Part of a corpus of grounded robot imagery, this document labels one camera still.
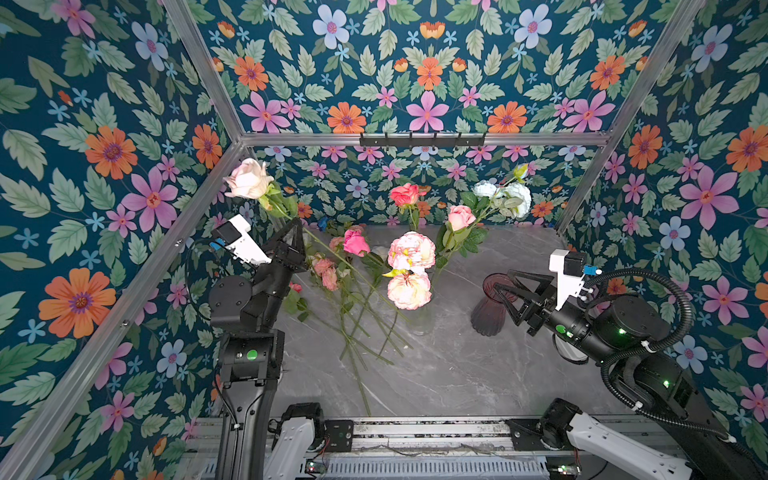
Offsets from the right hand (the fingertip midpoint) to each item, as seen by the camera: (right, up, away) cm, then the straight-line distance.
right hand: (509, 271), depth 53 cm
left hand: (-38, +9, 0) cm, 39 cm away
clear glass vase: (-15, -16, +31) cm, 38 cm away
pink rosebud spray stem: (-46, -3, +44) cm, 63 cm away
